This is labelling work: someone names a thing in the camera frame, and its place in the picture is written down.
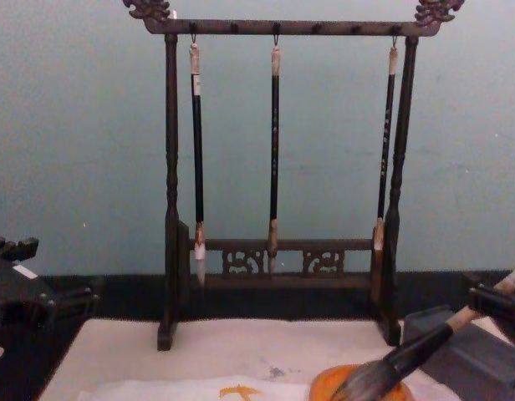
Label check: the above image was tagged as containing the white paper sheet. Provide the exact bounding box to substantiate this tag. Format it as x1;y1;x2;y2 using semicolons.
87;374;318;401

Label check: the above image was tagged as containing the white felt mat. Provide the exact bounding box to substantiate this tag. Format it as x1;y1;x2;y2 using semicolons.
37;317;464;401

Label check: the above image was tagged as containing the hanging brush with white label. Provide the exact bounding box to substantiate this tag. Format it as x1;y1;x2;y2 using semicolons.
187;41;208;290

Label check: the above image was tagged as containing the black table cloth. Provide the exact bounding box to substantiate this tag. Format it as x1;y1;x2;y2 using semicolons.
0;270;515;401

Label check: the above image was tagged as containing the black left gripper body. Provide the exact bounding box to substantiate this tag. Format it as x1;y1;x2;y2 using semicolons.
0;253;59;340

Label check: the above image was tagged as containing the dark carved wooden brush rack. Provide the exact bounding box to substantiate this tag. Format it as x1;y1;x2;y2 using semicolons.
122;0;466;353

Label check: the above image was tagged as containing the large black calligraphy brush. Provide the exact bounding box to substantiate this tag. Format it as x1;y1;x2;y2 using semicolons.
332;264;515;401

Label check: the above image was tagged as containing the orange round dish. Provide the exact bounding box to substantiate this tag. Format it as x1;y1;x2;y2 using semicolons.
308;363;414;401

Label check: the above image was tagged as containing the hanging thin black calligraphy brush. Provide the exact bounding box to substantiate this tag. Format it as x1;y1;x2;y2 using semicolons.
371;44;400;252

